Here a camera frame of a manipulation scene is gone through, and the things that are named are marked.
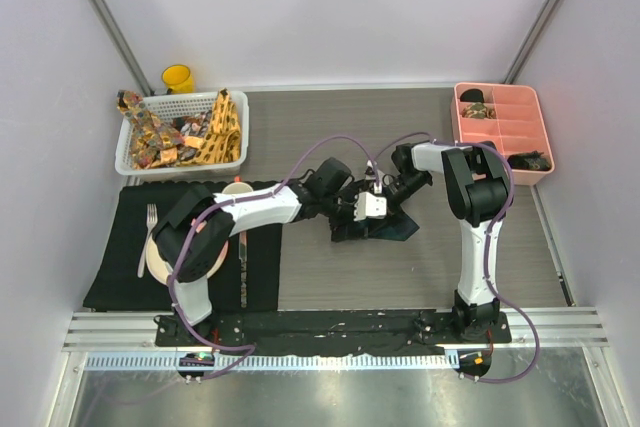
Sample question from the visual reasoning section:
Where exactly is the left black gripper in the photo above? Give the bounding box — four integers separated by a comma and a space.
320, 181, 369, 242

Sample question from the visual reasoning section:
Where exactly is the dark green tie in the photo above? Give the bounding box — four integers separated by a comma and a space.
350, 212, 420, 242

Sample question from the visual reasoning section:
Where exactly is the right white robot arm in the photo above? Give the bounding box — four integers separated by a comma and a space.
387, 141, 514, 342

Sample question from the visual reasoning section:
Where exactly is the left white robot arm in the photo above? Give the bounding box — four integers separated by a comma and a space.
151, 158, 386, 346

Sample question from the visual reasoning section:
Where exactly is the orange mug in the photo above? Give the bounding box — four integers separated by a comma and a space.
222, 176, 254, 195

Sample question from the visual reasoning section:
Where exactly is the rolled camouflage tie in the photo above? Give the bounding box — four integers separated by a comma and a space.
461, 102, 496, 120

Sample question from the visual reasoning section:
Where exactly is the rolled black tie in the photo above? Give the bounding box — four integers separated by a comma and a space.
459, 88, 485, 103

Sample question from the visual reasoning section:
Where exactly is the table knife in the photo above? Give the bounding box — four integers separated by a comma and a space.
238, 232, 248, 309

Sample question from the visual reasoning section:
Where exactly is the yellow spotted tie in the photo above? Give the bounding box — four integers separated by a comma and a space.
191, 89, 242, 165

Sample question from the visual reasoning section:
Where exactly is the pink compartment tray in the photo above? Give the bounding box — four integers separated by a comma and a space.
451, 82, 555, 186

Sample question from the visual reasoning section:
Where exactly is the rolled dark patterned tie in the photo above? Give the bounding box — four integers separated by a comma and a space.
507, 150, 552, 172

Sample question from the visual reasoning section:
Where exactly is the silver fork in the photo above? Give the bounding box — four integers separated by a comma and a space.
136, 204, 158, 278

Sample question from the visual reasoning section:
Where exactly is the white plastic basket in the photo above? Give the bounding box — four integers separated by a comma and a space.
115, 89, 249, 180

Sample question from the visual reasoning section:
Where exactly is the pink white plate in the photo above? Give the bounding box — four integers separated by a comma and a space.
145, 238, 229, 285

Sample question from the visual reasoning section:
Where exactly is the multicolour patterned tie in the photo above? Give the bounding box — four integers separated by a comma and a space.
117, 90, 212, 169

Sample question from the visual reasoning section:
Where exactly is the yellow mug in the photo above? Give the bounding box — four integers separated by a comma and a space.
161, 64, 196, 94

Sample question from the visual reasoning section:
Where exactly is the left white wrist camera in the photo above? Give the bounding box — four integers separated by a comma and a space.
354, 191, 387, 222

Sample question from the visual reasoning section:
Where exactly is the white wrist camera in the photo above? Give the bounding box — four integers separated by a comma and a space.
364, 160, 384, 184
354, 191, 387, 222

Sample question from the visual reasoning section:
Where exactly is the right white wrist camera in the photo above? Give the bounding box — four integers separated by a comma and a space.
364, 160, 384, 184

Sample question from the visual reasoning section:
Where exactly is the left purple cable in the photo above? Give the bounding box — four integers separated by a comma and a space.
167, 134, 381, 381

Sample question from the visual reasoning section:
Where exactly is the purple cable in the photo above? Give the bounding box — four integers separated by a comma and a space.
167, 134, 381, 381
374, 131, 541, 387

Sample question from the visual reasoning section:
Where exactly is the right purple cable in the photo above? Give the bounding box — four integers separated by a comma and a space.
374, 131, 541, 387

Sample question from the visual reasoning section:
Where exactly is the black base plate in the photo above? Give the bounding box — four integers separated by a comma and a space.
154, 309, 512, 357

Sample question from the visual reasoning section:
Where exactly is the white slotted cable duct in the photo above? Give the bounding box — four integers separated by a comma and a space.
84, 350, 459, 373

